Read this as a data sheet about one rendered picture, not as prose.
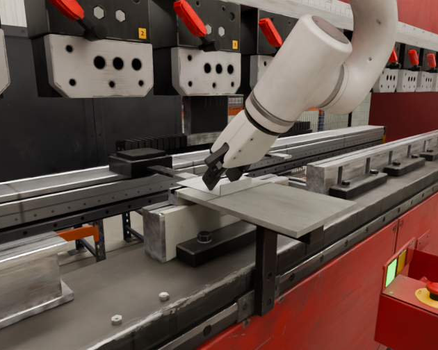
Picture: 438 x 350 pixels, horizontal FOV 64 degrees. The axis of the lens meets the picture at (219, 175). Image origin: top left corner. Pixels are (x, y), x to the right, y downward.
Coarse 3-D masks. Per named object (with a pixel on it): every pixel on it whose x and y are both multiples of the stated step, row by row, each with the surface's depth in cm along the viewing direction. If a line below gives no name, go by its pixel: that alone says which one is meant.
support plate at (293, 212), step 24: (192, 192) 65; (240, 192) 65; (264, 192) 65; (288, 192) 65; (312, 192) 65; (240, 216) 54; (264, 216) 53; (288, 216) 53; (312, 216) 53; (336, 216) 54
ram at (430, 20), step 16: (240, 0) 65; (256, 0) 68; (272, 0) 71; (288, 0) 74; (400, 0) 113; (416, 0) 123; (432, 0) 133; (320, 16) 84; (336, 16) 89; (400, 16) 116; (416, 16) 125; (432, 16) 136; (432, 32) 139; (432, 48) 143
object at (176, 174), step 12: (108, 156) 88; (120, 156) 86; (132, 156) 82; (144, 156) 84; (156, 156) 86; (168, 156) 88; (120, 168) 84; (132, 168) 81; (144, 168) 83; (156, 168) 82; (168, 168) 82; (180, 180) 75
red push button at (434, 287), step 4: (428, 284) 70; (432, 284) 69; (436, 284) 69; (428, 288) 69; (432, 288) 68; (436, 288) 68; (432, 292) 68; (436, 292) 68; (432, 296) 69; (436, 296) 69; (436, 300) 69
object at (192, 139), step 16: (192, 96) 65; (208, 96) 68; (224, 96) 70; (192, 112) 65; (208, 112) 68; (224, 112) 71; (192, 128) 66; (208, 128) 69; (224, 128) 72; (192, 144) 68
